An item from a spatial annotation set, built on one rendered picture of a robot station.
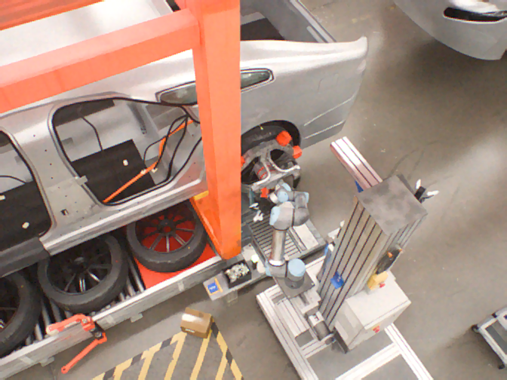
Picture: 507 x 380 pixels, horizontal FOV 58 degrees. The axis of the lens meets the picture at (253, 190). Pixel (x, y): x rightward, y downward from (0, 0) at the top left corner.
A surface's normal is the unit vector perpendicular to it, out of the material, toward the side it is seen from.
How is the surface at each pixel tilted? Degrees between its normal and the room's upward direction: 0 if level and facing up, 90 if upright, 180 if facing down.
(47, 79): 90
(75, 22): 9
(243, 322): 0
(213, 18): 90
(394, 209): 0
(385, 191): 0
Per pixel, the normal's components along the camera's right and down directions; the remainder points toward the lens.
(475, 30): -0.37, 0.77
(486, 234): 0.02, -0.54
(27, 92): 0.47, 0.75
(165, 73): 0.34, -0.06
